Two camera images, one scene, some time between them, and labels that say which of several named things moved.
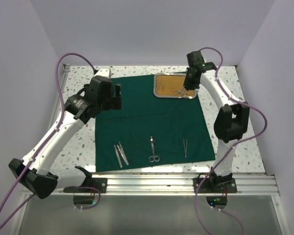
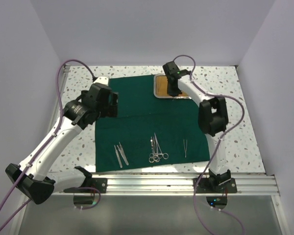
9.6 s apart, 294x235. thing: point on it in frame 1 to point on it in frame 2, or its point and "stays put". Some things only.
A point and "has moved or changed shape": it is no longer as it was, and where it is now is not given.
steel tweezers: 185,147 stays put
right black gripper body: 189,83 to 173,91
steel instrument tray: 171,85 stays put
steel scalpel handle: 122,153 stays put
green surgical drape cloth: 149,131 stays put
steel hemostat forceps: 183,91 has moved or changed shape
